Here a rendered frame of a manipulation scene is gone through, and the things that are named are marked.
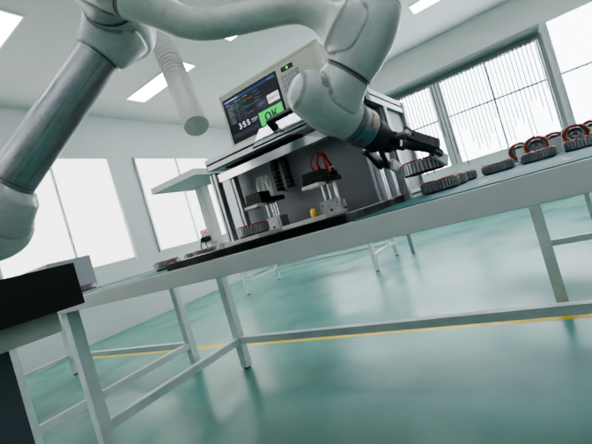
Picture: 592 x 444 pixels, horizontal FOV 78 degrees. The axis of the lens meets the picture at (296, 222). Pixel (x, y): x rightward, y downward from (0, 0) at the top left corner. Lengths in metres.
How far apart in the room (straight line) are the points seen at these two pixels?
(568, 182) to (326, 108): 0.43
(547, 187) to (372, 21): 0.42
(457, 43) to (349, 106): 6.95
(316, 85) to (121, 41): 0.51
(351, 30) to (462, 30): 6.99
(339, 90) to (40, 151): 0.70
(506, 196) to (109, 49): 0.91
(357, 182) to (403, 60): 6.63
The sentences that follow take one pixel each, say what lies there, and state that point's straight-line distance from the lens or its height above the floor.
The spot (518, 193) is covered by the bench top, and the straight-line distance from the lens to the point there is 0.70.
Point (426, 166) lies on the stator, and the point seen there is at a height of 0.82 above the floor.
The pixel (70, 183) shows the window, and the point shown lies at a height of 2.23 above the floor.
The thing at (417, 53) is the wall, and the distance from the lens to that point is 7.82.
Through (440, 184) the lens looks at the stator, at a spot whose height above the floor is 0.77.
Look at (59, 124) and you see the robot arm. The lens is 1.05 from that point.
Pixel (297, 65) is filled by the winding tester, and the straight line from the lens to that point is 1.30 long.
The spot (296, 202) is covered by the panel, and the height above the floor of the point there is 0.86.
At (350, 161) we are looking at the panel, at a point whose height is 0.93.
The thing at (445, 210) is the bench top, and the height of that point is 0.72.
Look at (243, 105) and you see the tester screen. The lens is 1.41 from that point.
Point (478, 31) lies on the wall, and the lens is 7.70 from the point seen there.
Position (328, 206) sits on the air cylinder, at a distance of 1.21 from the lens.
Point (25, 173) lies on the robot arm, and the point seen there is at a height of 1.07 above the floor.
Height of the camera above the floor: 0.78
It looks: level
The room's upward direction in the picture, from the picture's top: 16 degrees counter-clockwise
